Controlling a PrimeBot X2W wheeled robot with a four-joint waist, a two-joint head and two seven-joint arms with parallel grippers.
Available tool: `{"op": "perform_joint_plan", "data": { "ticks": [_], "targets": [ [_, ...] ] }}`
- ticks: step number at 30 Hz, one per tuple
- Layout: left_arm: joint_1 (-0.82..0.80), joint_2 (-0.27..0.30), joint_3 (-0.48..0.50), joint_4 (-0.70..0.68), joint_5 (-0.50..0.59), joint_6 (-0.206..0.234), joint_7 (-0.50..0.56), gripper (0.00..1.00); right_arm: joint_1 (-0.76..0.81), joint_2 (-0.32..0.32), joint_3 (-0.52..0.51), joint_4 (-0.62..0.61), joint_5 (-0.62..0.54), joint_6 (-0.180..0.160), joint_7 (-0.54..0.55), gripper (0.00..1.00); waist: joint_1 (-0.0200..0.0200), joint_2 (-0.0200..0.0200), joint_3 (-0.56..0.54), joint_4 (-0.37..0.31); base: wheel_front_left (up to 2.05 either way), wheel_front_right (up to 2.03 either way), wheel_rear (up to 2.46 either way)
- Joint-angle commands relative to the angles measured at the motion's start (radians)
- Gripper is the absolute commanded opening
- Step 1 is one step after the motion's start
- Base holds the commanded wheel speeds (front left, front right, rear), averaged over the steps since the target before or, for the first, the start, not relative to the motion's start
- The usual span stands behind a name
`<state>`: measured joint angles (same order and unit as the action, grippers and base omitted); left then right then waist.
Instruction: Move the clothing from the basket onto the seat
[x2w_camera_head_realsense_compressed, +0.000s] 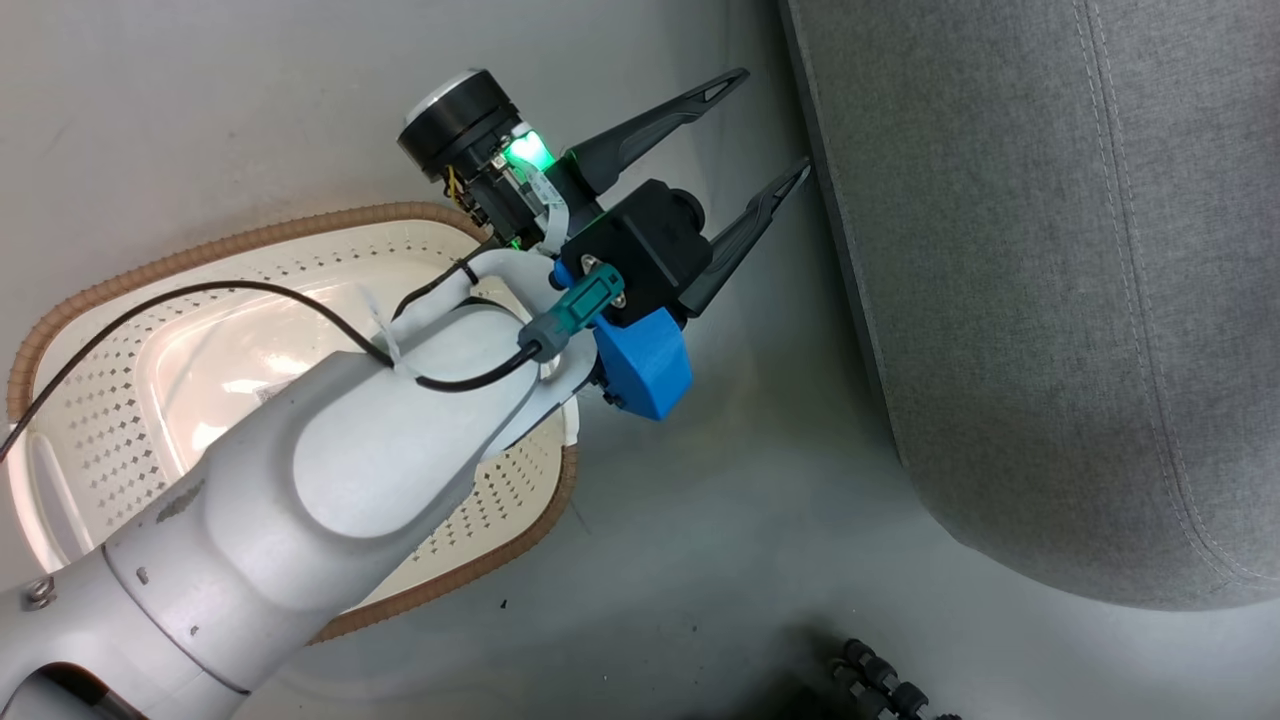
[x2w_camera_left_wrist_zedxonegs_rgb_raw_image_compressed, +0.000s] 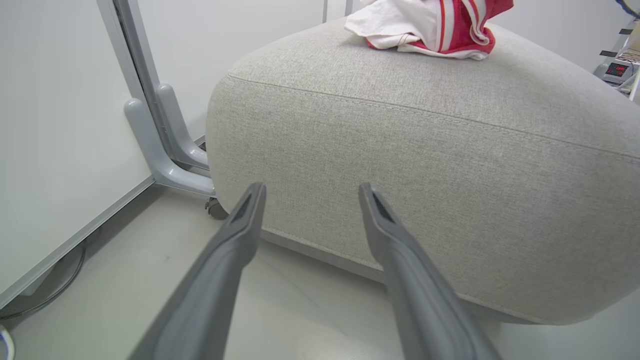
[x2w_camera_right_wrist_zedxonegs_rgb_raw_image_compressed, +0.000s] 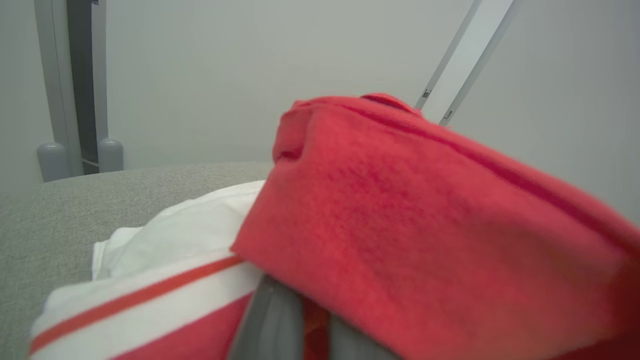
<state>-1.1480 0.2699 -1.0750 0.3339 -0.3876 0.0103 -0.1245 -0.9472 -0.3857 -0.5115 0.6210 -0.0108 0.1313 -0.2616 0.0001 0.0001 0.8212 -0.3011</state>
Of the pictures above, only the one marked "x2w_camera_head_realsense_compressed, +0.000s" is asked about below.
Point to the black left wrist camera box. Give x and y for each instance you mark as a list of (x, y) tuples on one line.
[(640, 250)]

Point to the black knobbed robot base part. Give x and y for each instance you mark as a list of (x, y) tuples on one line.
[(885, 685)]

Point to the white zip tie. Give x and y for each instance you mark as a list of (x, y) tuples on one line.
[(392, 340)]

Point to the white perforated laundry basket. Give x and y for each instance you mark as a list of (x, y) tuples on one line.
[(130, 400)]

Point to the blue left camera mount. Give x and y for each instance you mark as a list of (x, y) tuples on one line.
[(645, 365)]

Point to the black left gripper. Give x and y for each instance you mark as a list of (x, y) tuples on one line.
[(465, 125)]

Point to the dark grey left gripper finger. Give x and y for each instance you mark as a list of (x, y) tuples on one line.
[(735, 245)]

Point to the grey fabric sofa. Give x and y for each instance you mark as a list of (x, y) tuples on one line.
[(1050, 280)]

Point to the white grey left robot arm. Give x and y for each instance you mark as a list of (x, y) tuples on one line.
[(330, 480)]

